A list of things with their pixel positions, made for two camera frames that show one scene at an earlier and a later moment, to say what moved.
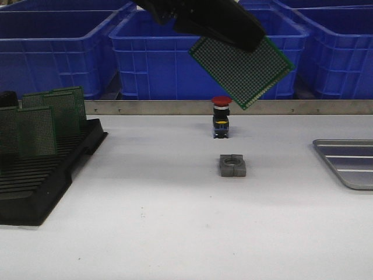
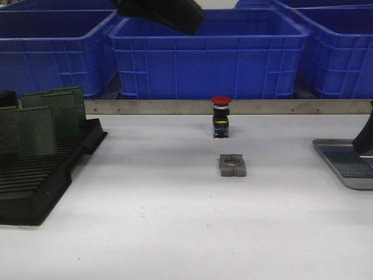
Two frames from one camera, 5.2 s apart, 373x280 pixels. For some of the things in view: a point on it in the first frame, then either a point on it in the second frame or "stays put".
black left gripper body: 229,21 to 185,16
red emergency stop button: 221,121 stays put
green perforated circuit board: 37,132 stays put
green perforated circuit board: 245,74 to 348,161
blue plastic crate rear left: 73,7 stays put
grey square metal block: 232,165 stays put
